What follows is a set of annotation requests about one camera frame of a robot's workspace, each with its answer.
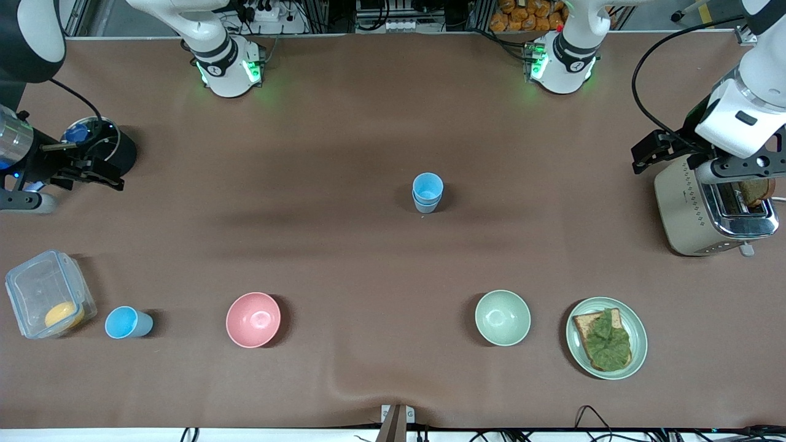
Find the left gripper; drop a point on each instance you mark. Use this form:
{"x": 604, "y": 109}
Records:
{"x": 677, "y": 145}

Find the light blue plastic cup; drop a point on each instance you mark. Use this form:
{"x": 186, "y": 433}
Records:
{"x": 427, "y": 209}
{"x": 126, "y": 322}
{"x": 427, "y": 184}

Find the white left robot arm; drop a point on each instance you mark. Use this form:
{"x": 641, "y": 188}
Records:
{"x": 764, "y": 73}

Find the pink bowl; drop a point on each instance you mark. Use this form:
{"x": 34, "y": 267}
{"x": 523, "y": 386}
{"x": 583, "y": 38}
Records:
{"x": 253, "y": 319}

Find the metal table edge bracket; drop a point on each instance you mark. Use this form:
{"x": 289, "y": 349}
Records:
{"x": 398, "y": 423}

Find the brown bread slice in toaster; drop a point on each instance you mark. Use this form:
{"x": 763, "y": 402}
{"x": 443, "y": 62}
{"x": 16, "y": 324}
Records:
{"x": 758, "y": 191}

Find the glass lid with blue knob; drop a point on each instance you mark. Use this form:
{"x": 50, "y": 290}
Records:
{"x": 77, "y": 132}

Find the clear plastic food container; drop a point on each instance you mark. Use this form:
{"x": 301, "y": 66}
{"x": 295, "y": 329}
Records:
{"x": 37, "y": 288}

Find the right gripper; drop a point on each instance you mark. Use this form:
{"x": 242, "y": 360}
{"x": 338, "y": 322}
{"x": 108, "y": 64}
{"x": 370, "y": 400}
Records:
{"x": 44, "y": 161}

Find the white power strip with plugs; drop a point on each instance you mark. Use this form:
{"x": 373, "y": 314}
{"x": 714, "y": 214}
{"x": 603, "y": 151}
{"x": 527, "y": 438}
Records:
{"x": 261, "y": 9}

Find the orange round fruit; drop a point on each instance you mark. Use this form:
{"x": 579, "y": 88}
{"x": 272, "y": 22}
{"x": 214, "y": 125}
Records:
{"x": 63, "y": 314}

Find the beige and chrome toaster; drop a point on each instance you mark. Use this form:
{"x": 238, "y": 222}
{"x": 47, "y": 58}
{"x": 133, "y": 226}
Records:
{"x": 681, "y": 209}

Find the pale green bowl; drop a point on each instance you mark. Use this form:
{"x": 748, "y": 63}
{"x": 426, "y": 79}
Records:
{"x": 502, "y": 318}

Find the white socket strip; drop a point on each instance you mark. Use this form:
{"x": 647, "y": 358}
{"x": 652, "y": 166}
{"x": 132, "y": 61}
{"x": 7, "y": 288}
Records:
{"x": 402, "y": 25}

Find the bag of orange buns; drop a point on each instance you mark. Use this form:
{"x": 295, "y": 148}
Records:
{"x": 528, "y": 15}

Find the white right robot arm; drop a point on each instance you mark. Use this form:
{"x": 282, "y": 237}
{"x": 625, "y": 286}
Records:
{"x": 215, "y": 55}

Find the pale green round plate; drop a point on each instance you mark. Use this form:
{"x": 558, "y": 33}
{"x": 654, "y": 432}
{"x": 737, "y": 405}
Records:
{"x": 638, "y": 325}

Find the brown toast slice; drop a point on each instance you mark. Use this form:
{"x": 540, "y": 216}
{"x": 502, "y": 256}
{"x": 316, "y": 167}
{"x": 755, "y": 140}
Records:
{"x": 582, "y": 324}

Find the green lettuce leaf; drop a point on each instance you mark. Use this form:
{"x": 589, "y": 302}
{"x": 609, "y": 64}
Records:
{"x": 608, "y": 344}

